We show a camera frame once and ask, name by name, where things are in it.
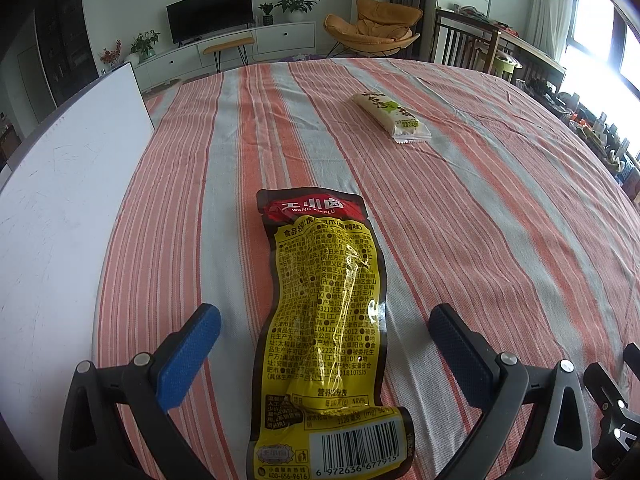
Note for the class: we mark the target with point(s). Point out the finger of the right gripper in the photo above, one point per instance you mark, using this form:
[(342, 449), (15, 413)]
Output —
[(617, 451)]

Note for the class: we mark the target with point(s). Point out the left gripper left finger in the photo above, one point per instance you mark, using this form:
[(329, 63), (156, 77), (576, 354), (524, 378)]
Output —
[(93, 439)]

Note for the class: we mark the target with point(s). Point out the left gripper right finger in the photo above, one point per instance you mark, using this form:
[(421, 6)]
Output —
[(556, 441)]

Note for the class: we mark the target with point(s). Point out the yellow red snack bag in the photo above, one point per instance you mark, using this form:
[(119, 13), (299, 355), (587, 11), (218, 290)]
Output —
[(320, 361)]

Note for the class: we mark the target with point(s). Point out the cream green pastry packet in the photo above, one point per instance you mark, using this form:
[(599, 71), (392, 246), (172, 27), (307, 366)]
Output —
[(400, 124)]

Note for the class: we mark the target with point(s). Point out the white cardboard box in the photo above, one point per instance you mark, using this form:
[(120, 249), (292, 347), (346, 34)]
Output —
[(60, 197)]

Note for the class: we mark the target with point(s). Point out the red flower vase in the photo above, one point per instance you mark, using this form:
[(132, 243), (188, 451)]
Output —
[(110, 58)]

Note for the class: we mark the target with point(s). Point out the green potted plant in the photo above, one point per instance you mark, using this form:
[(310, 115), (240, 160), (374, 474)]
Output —
[(144, 44)]

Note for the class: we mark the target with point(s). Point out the dark display cabinet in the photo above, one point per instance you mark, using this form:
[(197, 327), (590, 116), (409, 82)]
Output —
[(63, 46)]

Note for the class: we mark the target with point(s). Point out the white tv cabinet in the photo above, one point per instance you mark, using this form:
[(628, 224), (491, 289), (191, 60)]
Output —
[(227, 51)]

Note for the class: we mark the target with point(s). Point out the black flat television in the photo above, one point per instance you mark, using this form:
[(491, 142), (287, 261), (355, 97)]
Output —
[(190, 19)]

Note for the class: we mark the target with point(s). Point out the small dark potted plant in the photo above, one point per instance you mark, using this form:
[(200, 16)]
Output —
[(266, 8)]

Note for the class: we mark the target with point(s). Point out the leafy plant white vase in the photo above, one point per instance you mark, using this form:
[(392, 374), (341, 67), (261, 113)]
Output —
[(295, 10)]

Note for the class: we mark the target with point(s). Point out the wooden dining table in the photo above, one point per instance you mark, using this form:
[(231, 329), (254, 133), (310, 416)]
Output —
[(465, 42)]

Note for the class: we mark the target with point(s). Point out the orange lounge chair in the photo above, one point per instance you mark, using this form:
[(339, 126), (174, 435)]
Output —
[(381, 28)]

